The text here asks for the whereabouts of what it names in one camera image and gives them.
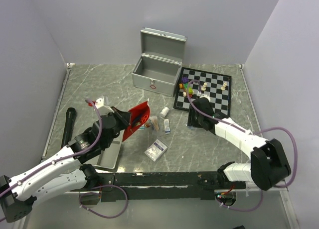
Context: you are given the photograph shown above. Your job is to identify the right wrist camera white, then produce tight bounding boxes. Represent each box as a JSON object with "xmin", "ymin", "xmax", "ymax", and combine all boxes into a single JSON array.
[{"xmin": 197, "ymin": 91, "xmax": 210, "ymax": 102}]

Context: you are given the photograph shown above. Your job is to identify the white chess piece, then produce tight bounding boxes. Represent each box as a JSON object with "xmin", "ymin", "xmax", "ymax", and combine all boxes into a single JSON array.
[
  {"xmin": 221, "ymin": 82, "xmax": 228, "ymax": 91},
  {"xmin": 201, "ymin": 82, "xmax": 207, "ymax": 91}
]

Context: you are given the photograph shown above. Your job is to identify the white bandage roll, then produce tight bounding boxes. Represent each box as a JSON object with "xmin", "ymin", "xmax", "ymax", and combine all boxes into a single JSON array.
[{"xmin": 159, "ymin": 107, "xmax": 169, "ymax": 118}]

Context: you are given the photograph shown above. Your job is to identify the grey plastic divided tray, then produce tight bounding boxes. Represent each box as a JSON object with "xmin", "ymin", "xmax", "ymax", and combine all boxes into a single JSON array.
[{"xmin": 97, "ymin": 140, "xmax": 122, "ymax": 169}]

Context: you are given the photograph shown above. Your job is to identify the white chess piece left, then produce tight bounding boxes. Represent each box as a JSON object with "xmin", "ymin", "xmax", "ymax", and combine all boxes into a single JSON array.
[{"xmin": 201, "ymin": 82, "xmax": 207, "ymax": 91}]

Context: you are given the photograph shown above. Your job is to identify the white chess piece right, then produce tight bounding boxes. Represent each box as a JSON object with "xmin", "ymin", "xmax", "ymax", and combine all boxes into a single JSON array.
[{"xmin": 221, "ymin": 82, "xmax": 228, "ymax": 91}]

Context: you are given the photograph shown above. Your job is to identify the orange handled small scissors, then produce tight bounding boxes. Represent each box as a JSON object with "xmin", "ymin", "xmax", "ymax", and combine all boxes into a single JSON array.
[{"xmin": 140, "ymin": 114, "xmax": 149, "ymax": 124}]

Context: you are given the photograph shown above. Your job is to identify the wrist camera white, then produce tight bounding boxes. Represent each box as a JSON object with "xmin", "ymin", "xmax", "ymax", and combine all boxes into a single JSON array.
[
  {"xmin": 85, "ymin": 96, "xmax": 114, "ymax": 115},
  {"xmin": 197, "ymin": 91, "xmax": 210, "ymax": 102}
]

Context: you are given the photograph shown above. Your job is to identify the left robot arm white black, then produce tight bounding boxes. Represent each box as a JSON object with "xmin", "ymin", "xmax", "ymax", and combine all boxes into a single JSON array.
[{"xmin": 0, "ymin": 107, "xmax": 132, "ymax": 223}]

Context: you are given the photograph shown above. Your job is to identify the red first aid pouch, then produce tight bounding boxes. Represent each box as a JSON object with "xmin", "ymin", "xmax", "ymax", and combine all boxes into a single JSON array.
[{"xmin": 122, "ymin": 101, "xmax": 150, "ymax": 142}]

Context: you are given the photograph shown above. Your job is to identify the colourful toy brick car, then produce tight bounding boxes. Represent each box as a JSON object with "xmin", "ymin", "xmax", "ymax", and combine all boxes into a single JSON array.
[{"xmin": 178, "ymin": 77, "xmax": 193, "ymax": 98}]

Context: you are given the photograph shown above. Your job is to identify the small blue white packet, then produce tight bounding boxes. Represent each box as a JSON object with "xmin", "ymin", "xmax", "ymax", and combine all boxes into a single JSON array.
[{"xmin": 163, "ymin": 119, "xmax": 171, "ymax": 134}]

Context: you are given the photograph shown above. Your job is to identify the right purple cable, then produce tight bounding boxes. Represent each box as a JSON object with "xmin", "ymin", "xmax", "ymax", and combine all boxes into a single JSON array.
[{"xmin": 186, "ymin": 79, "xmax": 298, "ymax": 212}]

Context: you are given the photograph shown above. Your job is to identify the bag of cotton swabs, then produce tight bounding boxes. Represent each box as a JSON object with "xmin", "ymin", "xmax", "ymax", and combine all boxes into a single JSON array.
[{"xmin": 149, "ymin": 116, "xmax": 160, "ymax": 132}]

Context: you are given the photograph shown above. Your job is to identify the black marker orange cap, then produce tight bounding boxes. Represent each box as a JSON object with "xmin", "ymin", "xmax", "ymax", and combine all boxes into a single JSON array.
[{"xmin": 61, "ymin": 107, "xmax": 76, "ymax": 148}]

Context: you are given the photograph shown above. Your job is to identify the black white chessboard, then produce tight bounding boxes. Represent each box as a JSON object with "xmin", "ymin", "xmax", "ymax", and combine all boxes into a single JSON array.
[{"xmin": 173, "ymin": 67, "xmax": 232, "ymax": 116}]

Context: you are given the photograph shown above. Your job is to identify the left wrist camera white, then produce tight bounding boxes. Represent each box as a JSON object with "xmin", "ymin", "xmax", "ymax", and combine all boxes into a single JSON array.
[{"xmin": 85, "ymin": 96, "xmax": 114, "ymax": 115}]

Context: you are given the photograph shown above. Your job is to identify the silver metal medicine case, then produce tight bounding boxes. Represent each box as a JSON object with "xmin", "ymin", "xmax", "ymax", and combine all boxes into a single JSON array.
[{"xmin": 132, "ymin": 27, "xmax": 187, "ymax": 97}]

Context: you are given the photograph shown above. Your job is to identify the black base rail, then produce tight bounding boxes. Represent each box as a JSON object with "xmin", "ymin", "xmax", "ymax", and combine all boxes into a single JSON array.
[{"xmin": 68, "ymin": 171, "xmax": 247, "ymax": 203}]

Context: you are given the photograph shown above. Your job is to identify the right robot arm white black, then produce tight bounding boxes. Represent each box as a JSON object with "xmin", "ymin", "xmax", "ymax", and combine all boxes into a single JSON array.
[{"xmin": 188, "ymin": 98, "xmax": 292, "ymax": 191}]

